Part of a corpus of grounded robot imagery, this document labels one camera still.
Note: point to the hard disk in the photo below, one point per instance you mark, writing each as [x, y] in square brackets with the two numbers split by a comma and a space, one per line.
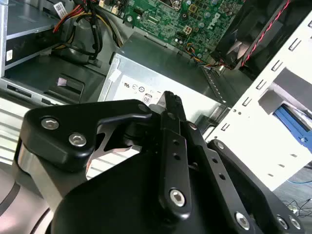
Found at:
[290, 119]

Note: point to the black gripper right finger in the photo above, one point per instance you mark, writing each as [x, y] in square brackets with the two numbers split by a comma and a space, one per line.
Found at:
[212, 168]

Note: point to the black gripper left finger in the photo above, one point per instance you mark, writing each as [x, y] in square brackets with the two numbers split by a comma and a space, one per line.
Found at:
[73, 117]

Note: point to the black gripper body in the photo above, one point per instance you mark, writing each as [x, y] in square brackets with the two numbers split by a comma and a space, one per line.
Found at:
[109, 207]

